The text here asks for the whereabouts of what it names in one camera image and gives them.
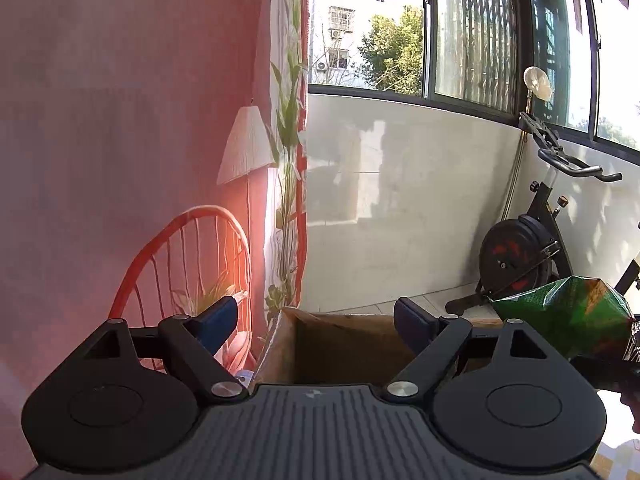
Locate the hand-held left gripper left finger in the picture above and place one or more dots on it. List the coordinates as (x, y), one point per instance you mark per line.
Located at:
(220, 317)

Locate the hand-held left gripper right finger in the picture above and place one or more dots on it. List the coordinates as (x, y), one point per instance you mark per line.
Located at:
(412, 322)

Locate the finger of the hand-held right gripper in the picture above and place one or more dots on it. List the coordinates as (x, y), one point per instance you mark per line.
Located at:
(610, 375)

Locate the brown cardboard box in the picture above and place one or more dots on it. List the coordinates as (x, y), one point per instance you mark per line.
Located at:
(345, 345)

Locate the green snack bag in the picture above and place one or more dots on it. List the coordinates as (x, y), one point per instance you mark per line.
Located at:
(565, 310)

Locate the black exercise bike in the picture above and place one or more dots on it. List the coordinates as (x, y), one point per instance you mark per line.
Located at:
(515, 255)

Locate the brass pipe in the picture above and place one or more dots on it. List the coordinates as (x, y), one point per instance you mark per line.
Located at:
(514, 175)

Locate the clear plastic bag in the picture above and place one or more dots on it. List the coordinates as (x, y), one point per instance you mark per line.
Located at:
(537, 82)

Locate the dark framed sliding window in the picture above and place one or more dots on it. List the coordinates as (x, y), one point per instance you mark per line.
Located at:
(475, 35)

